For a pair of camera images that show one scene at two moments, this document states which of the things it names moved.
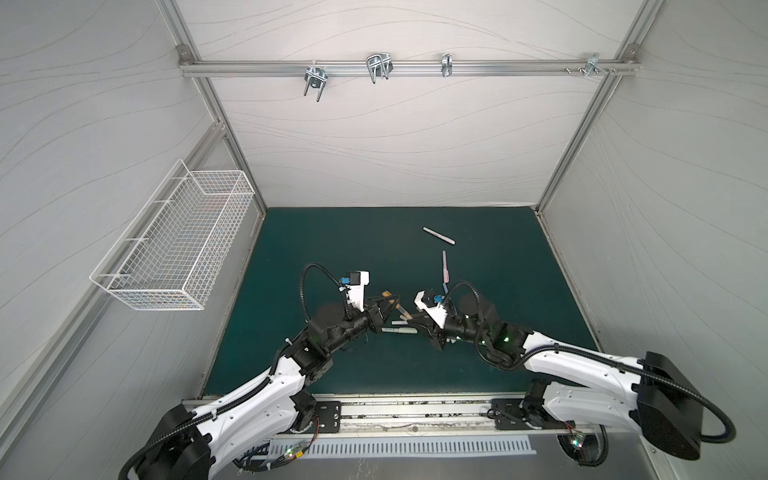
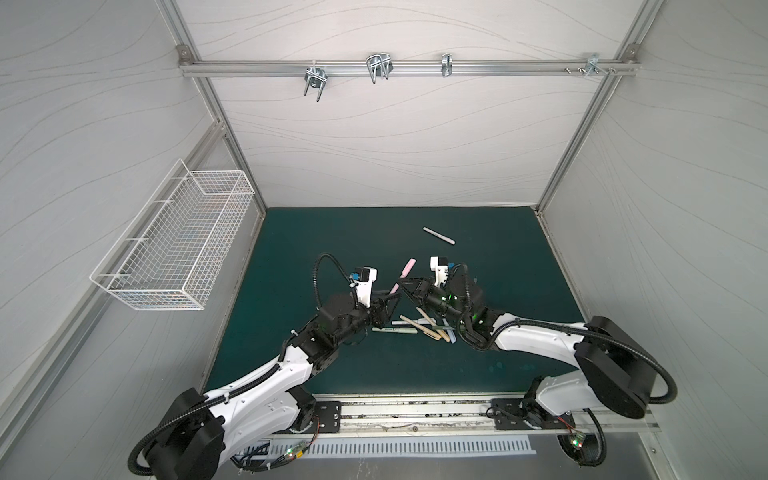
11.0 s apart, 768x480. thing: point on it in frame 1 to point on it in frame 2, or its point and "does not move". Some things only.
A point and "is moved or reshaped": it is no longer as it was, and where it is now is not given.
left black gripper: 376,315 does not move
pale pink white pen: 439,236 does not move
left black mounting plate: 329,414 does not move
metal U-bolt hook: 379,65 does not move
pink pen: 446,275 is moved or reshaped
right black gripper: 436,329 to 424,292
